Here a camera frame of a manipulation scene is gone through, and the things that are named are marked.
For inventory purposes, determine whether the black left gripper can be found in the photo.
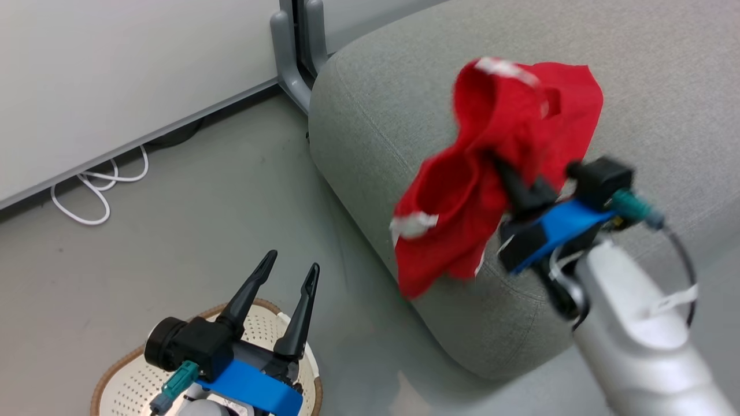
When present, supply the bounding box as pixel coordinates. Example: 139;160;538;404
185;250;320;395

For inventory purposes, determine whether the white cable label tag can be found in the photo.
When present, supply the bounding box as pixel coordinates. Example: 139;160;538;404
647;283;699;317

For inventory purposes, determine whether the white looped floor cable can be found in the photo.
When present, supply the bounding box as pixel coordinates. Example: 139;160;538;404
51;144;150;226

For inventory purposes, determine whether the red garment with white cuffs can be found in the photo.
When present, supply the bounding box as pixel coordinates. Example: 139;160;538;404
390;57;605;300

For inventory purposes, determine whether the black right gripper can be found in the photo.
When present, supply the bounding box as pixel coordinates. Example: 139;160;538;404
491;155;584;275

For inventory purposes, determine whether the grey fabric sofa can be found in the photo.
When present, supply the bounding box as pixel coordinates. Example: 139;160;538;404
308;0;740;382

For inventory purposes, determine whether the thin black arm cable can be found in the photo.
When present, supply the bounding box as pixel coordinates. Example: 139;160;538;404
659;222;698;327

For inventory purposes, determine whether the teal cable connector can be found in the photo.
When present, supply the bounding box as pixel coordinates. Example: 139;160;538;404
612;190;665;229
149;361;200;415

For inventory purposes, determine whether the white perforated basket brown rim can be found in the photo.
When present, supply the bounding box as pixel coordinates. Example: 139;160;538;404
91;298;323;416

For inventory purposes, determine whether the grey partition frame post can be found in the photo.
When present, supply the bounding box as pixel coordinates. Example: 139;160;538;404
270;0;329;114

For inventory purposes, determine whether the blue camera bracket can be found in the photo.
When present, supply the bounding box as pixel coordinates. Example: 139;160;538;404
197;359;304;416
509;199;616;275

